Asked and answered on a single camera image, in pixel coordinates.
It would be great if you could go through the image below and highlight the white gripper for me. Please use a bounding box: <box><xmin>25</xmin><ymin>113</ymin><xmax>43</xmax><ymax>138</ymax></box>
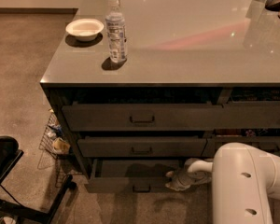
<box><xmin>165</xmin><ymin>169</ymin><xmax>212</xmax><ymax>191</ymax></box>

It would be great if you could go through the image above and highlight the grey drawer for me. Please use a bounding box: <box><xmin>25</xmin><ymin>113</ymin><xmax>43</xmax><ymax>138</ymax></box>
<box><xmin>86</xmin><ymin>159</ymin><xmax>184</xmax><ymax>193</ymax></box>
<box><xmin>77</xmin><ymin>136</ymin><xmax>206</xmax><ymax>158</ymax></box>
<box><xmin>62</xmin><ymin>104</ymin><xmax>223</xmax><ymax>132</ymax></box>
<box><xmin>219</xmin><ymin>102</ymin><xmax>280</xmax><ymax>129</ymax></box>
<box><xmin>202</xmin><ymin>136</ymin><xmax>280</xmax><ymax>157</ymax></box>

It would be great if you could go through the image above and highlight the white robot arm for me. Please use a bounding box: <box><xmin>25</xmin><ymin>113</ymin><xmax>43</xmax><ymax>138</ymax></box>
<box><xmin>166</xmin><ymin>143</ymin><xmax>280</xmax><ymax>224</ymax></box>

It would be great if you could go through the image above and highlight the dark grey drawer cabinet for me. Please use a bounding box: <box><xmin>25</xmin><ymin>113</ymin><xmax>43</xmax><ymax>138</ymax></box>
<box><xmin>39</xmin><ymin>0</ymin><xmax>280</xmax><ymax>181</ymax></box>

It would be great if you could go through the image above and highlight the clear plastic water bottle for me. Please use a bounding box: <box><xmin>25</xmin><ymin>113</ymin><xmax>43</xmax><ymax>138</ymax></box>
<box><xmin>105</xmin><ymin>0</ymin><xmax>127</xmax><ymax>63</ymax></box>

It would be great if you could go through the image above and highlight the white paper bowl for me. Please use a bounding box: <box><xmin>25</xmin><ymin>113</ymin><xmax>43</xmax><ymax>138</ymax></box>
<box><xmin>65</xmin><ymin>19</ymin><xmax>104</xmax><ymax>42</ymax></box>

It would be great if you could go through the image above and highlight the wire basket with clutter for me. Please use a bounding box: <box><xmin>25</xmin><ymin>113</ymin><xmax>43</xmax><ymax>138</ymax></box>
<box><xmin>37</xmin><ymin>111</ymin><xmax>70</xmax><ymax>188</ymax></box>

